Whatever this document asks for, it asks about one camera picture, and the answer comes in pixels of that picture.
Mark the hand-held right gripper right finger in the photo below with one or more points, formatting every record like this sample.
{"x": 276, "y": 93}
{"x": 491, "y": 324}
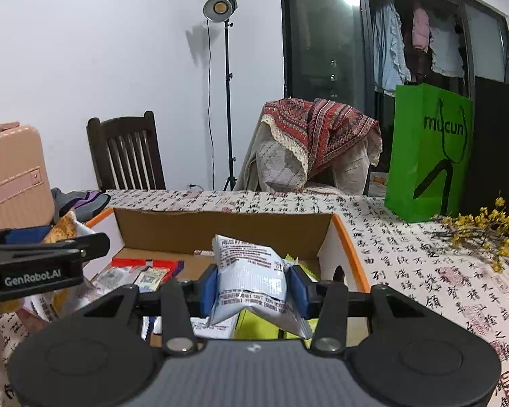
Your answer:
{"x": 297, "y": 292}

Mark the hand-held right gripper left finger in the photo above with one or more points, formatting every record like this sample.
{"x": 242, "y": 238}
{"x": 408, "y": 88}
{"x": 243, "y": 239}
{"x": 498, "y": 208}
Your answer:
{"x": 208, "y": 292}

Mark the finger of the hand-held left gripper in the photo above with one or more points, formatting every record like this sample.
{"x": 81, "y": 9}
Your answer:
{"x": 46, "y": 251}
{"x": 27, "y": 235}

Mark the pile of snack packets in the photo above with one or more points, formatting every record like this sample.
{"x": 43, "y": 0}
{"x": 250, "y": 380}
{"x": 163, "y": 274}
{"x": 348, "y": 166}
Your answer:
{"x": 42, "y": 309}

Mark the orange patterned snack packet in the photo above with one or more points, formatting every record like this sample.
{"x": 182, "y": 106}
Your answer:
{"x": 65, "y": 229}

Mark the white snack packet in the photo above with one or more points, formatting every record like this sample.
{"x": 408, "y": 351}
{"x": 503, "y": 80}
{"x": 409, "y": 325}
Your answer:
{"x": 250, "y": 280}

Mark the lime green snack packet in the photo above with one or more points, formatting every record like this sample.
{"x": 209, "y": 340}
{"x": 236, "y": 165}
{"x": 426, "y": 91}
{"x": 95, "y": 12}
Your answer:
{"x": 254, "y": 326}

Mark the orange cardboard box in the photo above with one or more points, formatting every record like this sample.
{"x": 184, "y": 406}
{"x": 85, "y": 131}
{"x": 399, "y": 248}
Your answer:
{"x": 220, "y": 229}

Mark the silver snack packet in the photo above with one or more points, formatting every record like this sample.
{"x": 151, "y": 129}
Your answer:
{"x": 114, "y": 280}

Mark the red snack packet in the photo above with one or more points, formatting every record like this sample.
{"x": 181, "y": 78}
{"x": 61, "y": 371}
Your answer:
{"x": 127, "y": 262}

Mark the small white wrapper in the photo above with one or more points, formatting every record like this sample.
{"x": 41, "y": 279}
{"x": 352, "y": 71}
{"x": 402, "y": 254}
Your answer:
{"x": 203, "y": 252}

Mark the grey purple pouch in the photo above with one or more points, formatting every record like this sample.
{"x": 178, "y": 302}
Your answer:
{"x": 82, "y": 205}

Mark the pink suitcase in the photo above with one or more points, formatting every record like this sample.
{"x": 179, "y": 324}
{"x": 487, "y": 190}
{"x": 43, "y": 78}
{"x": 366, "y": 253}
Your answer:
{"x": 12, "y": 169}

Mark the calligraphy print tablecloth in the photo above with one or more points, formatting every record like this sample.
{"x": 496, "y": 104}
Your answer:
{"x": 407, "y": 254}

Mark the dark wooden chair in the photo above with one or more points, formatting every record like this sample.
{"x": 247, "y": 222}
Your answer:
{"x": 123, "y": 152}

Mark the beige quilted covered chair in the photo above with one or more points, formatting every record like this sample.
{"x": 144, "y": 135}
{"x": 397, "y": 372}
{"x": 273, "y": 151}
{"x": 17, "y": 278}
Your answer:
{"x": 275, "y": 165}

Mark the red patterned cloth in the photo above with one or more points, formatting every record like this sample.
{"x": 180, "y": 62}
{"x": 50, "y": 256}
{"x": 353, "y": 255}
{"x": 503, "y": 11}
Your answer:
{"x": 322, "y": 135}

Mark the green paper bag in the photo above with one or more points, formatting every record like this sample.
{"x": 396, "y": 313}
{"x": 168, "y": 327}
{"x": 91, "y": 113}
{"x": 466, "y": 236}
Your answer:
{"x": 411, "y": 157}

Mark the yellow flower branch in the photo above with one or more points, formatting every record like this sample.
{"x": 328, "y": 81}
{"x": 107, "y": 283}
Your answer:
{"x": 483, "y": 220}

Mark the studio light on stand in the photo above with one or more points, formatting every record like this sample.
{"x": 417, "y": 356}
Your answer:
{"x": 227, "y": 93}

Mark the black framed glass door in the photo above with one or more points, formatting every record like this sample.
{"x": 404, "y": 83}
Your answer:
{"x": 322, "y": 51}

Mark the hanging light blue garment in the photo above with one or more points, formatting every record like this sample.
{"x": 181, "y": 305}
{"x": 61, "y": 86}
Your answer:
{"x": 388, "y": 51}

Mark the hanging white garment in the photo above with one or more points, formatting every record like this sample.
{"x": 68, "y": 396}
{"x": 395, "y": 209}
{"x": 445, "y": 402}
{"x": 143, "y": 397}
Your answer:
{"x": 445, "y": 51}

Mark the hanging pink garment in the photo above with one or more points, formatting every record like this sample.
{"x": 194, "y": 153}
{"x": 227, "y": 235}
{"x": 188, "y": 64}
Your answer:
{"x": 420, "y": 29}

